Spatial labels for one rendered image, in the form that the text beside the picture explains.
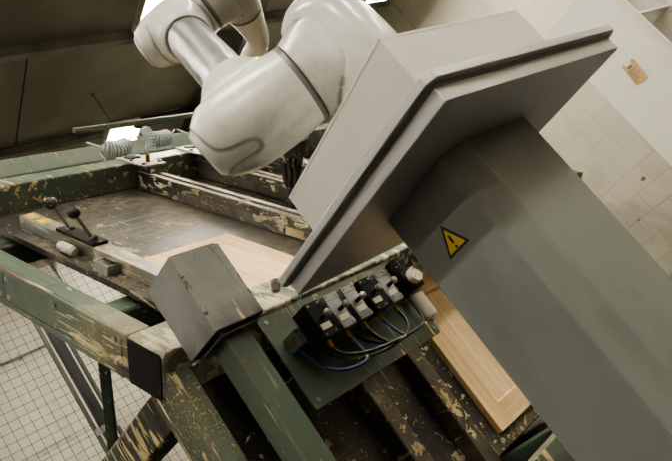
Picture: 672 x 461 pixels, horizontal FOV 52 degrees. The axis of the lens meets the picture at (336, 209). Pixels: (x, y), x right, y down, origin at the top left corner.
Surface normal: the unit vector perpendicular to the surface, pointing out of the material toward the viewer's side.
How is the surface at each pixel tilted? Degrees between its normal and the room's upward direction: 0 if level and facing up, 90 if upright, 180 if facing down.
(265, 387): 90
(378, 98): 90
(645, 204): 90
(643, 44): 90
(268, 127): 133
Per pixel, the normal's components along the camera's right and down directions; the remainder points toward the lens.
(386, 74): -0.70, 0.29
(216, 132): -0.32, 0.09
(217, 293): 0.50, -0.61
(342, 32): -0.19, -0.22
